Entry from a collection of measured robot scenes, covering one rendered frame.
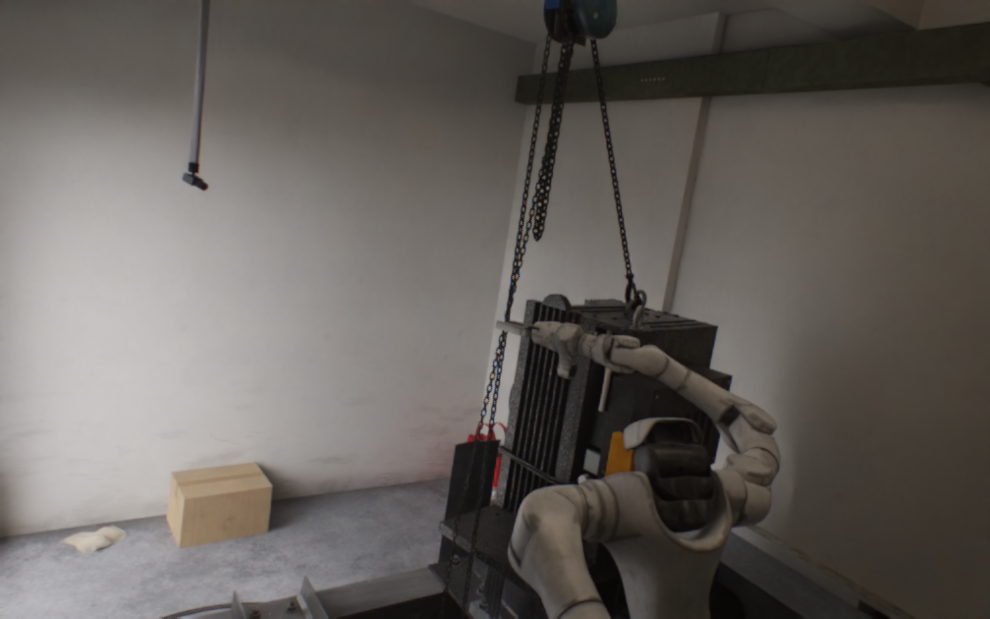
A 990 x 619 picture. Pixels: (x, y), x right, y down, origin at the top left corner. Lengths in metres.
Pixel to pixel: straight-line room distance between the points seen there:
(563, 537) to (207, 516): 2.96
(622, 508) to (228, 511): 2.95
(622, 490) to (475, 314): 3.37
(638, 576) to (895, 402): 1.77
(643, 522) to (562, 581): 0.18
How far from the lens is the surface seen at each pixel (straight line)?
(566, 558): 1.03
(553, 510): 1.06
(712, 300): 3.22
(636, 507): 1.12
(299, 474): 4.29
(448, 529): 2.20
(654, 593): 1.17
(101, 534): 3.99
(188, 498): 3.78
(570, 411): 2.09
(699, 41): 3.48
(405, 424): 4.42
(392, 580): 2.39
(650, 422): 1.16
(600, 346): 1.63
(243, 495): 3.85
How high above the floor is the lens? 1.93
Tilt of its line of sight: 9 degrees down
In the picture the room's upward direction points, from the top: 9 degrees clockwise
